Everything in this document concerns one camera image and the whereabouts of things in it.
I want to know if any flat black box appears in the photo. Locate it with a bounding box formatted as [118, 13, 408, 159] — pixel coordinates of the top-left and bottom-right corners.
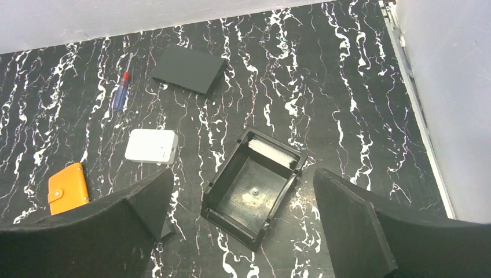
[150, 45, 227, 95]

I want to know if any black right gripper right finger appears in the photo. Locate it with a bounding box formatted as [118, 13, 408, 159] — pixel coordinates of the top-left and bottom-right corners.
[313, 169, 490, 277]

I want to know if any open black plastic box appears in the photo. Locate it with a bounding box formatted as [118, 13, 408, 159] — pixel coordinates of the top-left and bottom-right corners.
[200, 126, 307, 252]

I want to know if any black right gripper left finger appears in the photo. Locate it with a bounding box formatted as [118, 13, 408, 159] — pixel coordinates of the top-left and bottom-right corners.
[1, 169, 174, 277]

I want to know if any white rectangular box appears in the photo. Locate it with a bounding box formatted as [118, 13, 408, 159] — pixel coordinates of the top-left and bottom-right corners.
[124, 129, 178, 164]

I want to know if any blue red screwdriver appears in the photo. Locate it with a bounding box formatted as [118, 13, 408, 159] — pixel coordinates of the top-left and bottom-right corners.
[112, 53, 134, 111]

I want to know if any white cards stack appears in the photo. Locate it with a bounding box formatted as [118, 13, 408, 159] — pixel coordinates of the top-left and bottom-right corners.
[248, 139, 296, 169]

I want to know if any aluminium side rail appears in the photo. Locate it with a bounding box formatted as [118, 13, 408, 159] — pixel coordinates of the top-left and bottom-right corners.
[378, 1, 456, 219]

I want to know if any orange leather card holder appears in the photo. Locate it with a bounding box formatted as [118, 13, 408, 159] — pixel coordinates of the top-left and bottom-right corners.
[47, 162, 90, 215]

